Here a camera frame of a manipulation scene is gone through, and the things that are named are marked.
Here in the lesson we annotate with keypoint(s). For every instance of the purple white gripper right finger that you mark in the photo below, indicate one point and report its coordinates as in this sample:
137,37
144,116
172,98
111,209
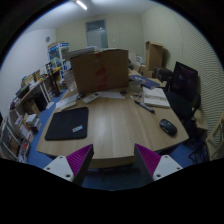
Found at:
153,165

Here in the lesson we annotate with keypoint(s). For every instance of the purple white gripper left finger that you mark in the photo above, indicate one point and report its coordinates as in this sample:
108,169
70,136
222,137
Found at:
73,167

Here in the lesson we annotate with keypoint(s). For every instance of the black computer mouse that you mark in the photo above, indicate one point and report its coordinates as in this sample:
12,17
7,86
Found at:
168,127

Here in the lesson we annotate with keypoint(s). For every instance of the black mouse pad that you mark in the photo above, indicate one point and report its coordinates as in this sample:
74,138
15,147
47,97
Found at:
68,125

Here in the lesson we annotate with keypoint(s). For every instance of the black marker pen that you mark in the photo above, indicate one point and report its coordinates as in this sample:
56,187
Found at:
144,106

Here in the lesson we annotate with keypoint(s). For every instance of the white keyboard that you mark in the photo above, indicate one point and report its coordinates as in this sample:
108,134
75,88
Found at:
66,101

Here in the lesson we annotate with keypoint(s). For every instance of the white remote control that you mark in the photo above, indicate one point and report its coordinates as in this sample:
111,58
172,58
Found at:
91,98

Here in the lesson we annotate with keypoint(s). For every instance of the open white book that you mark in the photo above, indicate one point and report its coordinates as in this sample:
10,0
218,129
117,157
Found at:
155,97

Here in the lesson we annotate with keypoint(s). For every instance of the white paper sheet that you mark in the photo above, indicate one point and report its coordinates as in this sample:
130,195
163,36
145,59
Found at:
113,95

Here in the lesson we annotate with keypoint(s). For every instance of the wooden shelf unit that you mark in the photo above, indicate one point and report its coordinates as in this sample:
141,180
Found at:
31,99

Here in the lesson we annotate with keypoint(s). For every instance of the small black round object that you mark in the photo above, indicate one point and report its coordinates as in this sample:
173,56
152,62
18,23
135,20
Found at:
123,92

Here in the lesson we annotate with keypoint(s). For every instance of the blue book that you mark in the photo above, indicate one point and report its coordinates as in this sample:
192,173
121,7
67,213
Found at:
144,81

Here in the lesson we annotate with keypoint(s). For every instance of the black office chair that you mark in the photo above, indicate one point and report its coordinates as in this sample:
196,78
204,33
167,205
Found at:
183,95

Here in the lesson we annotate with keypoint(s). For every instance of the large cardboard box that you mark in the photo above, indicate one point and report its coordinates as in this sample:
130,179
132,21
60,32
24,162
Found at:
99,71

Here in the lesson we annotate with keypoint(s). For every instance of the glass display cabinet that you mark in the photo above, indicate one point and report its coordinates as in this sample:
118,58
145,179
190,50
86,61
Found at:
56,53

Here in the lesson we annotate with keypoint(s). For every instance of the tall cardboard box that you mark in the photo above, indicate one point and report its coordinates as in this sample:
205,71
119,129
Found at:
154,57

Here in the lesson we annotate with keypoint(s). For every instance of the grey door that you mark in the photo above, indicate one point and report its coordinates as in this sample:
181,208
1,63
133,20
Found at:
97,34

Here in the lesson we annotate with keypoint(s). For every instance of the ceiling light tube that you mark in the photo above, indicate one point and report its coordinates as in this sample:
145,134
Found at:
81,4

